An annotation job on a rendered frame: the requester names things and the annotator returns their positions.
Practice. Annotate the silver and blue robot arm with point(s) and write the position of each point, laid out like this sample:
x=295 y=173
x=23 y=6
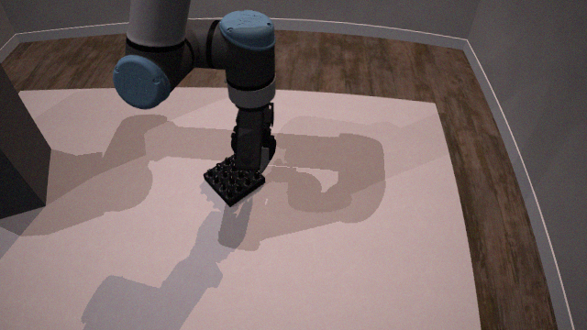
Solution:
x=242 y=43

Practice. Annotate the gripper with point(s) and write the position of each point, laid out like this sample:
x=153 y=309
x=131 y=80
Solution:
x=268 y=141

